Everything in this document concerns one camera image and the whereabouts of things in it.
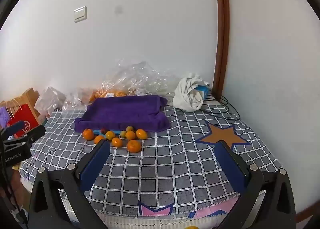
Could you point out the white wall light switch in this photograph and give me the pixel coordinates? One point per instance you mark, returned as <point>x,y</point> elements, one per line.
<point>80,14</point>

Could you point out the bagged tangerines pile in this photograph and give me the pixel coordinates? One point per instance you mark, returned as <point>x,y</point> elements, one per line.
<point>116,93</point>

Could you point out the purple towel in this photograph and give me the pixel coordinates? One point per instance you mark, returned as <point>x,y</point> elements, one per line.
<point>125,114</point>

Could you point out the large clear plastic bag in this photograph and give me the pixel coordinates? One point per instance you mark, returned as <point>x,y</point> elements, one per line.
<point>140,79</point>

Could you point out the blue box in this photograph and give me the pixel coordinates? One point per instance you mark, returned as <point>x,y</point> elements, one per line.
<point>203,91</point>

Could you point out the yellow round fruit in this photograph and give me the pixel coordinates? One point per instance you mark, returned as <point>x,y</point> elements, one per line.
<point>192,227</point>

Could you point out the grey checkered bed sheet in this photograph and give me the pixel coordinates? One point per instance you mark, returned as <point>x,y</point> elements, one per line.
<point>175,156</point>

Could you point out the blue tray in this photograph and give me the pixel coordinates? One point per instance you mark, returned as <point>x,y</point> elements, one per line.
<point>97,132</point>

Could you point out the person's left hand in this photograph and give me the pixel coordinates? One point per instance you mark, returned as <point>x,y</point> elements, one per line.
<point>15,181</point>

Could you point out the brown wooden door frame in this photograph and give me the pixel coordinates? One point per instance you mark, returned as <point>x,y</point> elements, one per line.
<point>222,31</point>

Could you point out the red paper bag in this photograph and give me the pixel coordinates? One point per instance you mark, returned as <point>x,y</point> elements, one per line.
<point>23,119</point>

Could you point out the yellow-green tangerine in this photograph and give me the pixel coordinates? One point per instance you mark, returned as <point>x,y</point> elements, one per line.
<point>123,133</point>
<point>129,128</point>

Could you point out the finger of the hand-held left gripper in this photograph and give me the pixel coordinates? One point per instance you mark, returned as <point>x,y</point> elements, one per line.
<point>33,132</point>
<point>15,127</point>

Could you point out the white cloth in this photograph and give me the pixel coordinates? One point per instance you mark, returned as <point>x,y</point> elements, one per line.
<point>187,94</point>

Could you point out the white plastic bag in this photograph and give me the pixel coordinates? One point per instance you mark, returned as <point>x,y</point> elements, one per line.
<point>48,99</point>

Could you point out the purple paper bag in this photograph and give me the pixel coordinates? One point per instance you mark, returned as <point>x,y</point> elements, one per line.
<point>3,116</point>

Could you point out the small red fruit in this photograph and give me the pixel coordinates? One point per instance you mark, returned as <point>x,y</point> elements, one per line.
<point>103,131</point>

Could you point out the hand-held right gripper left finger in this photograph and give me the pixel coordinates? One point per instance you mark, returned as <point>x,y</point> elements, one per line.
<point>96,166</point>

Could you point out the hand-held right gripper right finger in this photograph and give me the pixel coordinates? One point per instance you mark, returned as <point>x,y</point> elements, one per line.
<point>231,166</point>

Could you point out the large orange tangerine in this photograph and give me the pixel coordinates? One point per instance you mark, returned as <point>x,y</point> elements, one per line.
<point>134,146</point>

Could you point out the tan cardboard box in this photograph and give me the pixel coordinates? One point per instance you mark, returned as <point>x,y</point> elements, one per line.
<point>30,95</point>

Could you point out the crumpled clear plastic bag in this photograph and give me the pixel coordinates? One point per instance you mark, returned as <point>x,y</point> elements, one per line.
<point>75,100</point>

